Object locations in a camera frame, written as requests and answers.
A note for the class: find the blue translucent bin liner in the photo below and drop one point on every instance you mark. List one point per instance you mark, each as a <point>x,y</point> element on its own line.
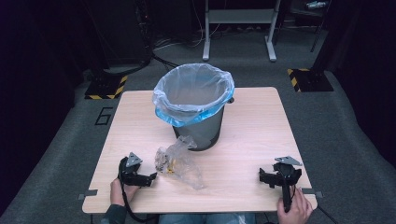
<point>193,93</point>

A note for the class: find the black stand post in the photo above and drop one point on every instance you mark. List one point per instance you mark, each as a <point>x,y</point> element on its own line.
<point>337,34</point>

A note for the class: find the white metal table frame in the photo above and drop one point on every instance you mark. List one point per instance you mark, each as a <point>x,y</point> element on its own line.
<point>239,16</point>

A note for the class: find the person's legs in jeans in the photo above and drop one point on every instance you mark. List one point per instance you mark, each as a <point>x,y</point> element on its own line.
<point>207,219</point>

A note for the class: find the black striped stand base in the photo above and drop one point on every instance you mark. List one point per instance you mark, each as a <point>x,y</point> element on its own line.
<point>106,88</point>
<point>311,80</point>

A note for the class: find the clear plastic bag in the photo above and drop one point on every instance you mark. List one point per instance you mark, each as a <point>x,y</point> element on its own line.
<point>179,168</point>

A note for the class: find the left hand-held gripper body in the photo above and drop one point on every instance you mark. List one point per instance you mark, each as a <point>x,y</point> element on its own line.
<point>132,174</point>

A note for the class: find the grey trash bin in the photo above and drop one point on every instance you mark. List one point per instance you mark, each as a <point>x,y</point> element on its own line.
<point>204,130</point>

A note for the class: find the grey tape strip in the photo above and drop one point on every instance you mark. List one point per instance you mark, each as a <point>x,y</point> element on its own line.
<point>88,193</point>
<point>313,192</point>

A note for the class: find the person's left hand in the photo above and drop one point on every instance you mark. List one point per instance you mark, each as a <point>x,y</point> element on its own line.
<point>120,193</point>

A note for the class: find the black cabinet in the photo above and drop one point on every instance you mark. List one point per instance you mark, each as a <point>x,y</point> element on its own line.
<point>124,31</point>

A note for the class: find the person's right hand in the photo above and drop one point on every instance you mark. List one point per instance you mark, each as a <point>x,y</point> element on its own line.
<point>297,208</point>

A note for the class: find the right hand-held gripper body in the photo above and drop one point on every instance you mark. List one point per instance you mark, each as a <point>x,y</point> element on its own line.
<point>286,174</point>

